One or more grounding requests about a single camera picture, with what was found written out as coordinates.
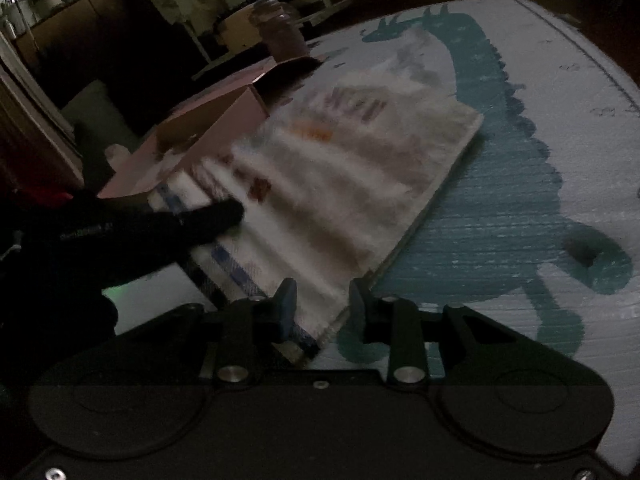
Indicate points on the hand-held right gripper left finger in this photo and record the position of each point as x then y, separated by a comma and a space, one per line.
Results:
285, 307

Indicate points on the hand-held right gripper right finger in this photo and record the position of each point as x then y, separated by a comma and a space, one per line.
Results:
357, 305

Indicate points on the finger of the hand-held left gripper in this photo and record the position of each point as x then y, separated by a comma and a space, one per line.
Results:
210, 222

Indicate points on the pink cardboard box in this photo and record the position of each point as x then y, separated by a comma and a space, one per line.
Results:
215, 125

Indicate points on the white floral shopping bag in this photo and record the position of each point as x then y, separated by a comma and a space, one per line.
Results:
350, 185

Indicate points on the red cloth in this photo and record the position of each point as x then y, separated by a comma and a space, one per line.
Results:
45, 196

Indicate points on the small white object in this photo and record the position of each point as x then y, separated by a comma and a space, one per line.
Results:
117, 155

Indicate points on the green cushion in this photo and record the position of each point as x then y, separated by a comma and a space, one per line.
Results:
95, 105

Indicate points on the animal print play mat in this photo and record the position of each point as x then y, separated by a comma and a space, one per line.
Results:
500, 210

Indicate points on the brown cardboard box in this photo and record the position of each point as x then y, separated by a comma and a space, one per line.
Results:
240, 30

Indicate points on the wooden cabinet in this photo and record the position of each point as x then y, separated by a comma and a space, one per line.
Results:
75, 25

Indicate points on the door frame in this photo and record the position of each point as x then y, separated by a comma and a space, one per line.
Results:
30, 125

